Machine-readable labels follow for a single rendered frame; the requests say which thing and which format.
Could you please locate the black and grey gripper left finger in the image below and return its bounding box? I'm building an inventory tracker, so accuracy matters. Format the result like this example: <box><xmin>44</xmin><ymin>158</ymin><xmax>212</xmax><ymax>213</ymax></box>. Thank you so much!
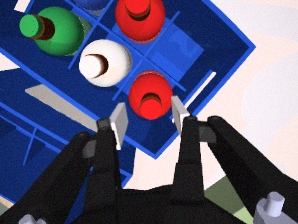
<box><xmin>0</xmin><ymin>102</ymin><xmax>128</xmax><ymax>224</ymax></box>

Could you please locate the blue bottle with grey label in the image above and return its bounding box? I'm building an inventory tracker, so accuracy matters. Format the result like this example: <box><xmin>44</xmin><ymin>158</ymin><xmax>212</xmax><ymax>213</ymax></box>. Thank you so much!
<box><xmin>73</xmin><ymin>0</ymin><xmax>110</xmax><ymax>17</ymax></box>

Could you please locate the blue crate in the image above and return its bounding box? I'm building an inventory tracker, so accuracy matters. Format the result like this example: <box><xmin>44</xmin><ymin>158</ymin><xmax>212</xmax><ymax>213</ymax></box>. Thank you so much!
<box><xmin>0</xmin><ymin>68</ymin><xmax>136</xmax><ymax>204</ymax></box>
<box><xmin>0</xmin><ymin>0</ymin><xmax>256</xmax><ymax>160</ymax></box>

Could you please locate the white bottle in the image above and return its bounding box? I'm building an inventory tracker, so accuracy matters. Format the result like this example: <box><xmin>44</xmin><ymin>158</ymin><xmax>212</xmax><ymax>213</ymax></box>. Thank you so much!
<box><xmin>79</xmin><ymin>39</ymin><xmax>133</xmax><ymax>87</ymax></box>

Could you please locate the green bottle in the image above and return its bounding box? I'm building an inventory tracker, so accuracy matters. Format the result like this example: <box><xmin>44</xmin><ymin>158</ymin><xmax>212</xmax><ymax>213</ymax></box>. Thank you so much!
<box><xmin>20</xmin><ymin>6</ymin><xmax>93</xmax><ymax>56</ymax></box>

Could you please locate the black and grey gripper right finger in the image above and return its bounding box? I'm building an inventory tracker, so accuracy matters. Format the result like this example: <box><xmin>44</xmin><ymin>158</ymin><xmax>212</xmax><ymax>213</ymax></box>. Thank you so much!
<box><xmin>164</xmin><ymin>96</ymin><xmax>298</xmax><ymax>224</ymax></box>

